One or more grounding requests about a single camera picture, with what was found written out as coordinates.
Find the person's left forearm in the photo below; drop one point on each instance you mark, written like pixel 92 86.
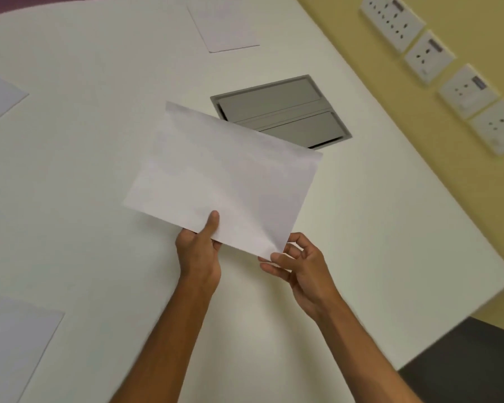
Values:
pixel 163 344

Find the person's right middle finger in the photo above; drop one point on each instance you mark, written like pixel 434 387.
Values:
pixel 293 250

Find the person's left hand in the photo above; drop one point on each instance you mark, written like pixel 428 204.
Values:
pixel 197 258

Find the white wall socket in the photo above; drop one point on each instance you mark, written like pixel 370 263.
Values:
pixel 468 91
pixel 429 56
pixel 391 18
pixel 497 126

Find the person's right thumb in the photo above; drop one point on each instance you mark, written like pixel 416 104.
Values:
pixel 286 261

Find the person's right hand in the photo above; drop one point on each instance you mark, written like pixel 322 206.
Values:
pixel 308 276

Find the person's right forearm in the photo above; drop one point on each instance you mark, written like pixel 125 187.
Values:
pixel 361 356

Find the person's left thumb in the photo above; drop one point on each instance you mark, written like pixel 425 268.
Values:
pixel 212 225

